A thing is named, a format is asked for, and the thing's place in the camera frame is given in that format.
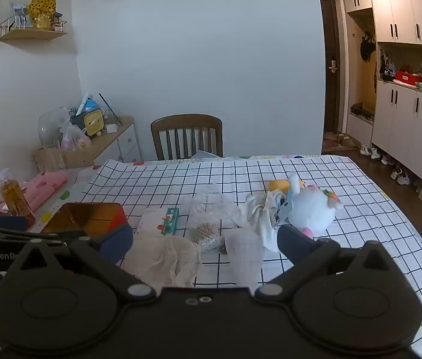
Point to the gold flower ornament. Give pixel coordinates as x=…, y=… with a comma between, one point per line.
x=42, y=9

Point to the clear plastic bag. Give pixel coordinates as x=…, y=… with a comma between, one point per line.
x=211, y=209

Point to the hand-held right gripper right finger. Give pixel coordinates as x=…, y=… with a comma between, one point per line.
x=291, y=241

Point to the patterned door mat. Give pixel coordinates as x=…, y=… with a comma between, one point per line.
x=336, y=144

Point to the white sneaker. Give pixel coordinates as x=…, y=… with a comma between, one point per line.
x=387, y=159
x=404, y=177
x=365, y=150
x=395, y=174
x=375, y=153

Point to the light blue cloth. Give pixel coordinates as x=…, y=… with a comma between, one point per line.
x=203, y=154

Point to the white hallway cabinet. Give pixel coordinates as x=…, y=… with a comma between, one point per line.
x=401, y=67

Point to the white plush toy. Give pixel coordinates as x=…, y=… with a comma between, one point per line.
x=312, y=209

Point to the pink printed cloth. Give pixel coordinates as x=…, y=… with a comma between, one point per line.
x=44, y=189

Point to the red storage box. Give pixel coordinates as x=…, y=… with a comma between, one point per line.
x=409, y=77

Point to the wooden wall shelf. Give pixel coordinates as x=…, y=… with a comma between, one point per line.
x=31, y=31

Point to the black hanging bag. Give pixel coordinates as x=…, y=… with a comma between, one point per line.
x=367, y=46

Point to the beige gauze cloth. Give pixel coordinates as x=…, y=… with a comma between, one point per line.
x=162, y=258

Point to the clear glass jar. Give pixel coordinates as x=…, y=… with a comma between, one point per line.
x=52, y=127

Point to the yellow and blue tissue box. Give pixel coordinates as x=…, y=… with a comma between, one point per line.
x=91, y=116

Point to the dark brown door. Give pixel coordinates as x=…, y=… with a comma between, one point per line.
x=329, y=63

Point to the wooden chair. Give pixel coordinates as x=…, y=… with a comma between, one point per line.
x=186, y=134

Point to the white grid tablecloth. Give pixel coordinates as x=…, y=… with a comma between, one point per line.
x=345, y=232

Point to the teal and white box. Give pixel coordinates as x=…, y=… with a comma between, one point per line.
x=158, y=220

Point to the plastic bag with pink items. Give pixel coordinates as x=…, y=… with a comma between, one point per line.
x=73, y=140

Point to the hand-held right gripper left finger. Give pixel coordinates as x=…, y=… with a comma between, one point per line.
x=117, y=241

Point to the small photo card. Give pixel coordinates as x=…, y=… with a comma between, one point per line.
x=20, y=14

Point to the red and gold tin box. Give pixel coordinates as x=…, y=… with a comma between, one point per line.
x=84, y=217

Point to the amber drink bottle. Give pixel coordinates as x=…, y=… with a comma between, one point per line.
x=16, y=199

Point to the wooden brush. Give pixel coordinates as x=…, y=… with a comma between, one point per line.
x=205, y=232

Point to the yellow rubber chicken toy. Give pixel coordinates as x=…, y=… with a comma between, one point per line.
x=285, y=184

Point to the white cloth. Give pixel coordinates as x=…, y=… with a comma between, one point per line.
x=261, y=215

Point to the white and wood sideboard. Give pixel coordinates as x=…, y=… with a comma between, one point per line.
x=121, y=142

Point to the folded white towel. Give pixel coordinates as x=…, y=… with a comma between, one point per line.
x=244, y=249

